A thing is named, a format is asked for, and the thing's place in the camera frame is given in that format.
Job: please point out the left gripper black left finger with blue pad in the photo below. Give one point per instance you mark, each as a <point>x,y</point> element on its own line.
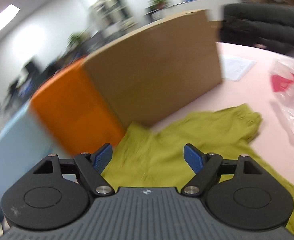
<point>89,168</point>

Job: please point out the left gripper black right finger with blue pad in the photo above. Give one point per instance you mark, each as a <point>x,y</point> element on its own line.
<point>206,168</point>

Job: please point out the orange printed carton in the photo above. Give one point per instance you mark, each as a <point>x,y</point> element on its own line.
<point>74,112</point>

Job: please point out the light blue Corou carton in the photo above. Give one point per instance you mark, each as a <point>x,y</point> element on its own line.
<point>24,141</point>

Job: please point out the white printed paper sheet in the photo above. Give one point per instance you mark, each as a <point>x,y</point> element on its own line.
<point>234,68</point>

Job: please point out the brown cardboard box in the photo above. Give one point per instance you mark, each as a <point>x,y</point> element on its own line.
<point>156,70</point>

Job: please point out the white red plastic bag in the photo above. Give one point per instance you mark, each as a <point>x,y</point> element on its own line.
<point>282,84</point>

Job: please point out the black leather sofa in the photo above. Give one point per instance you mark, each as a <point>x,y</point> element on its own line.
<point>268,26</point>

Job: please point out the green potted plant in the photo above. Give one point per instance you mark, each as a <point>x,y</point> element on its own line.
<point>158,4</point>

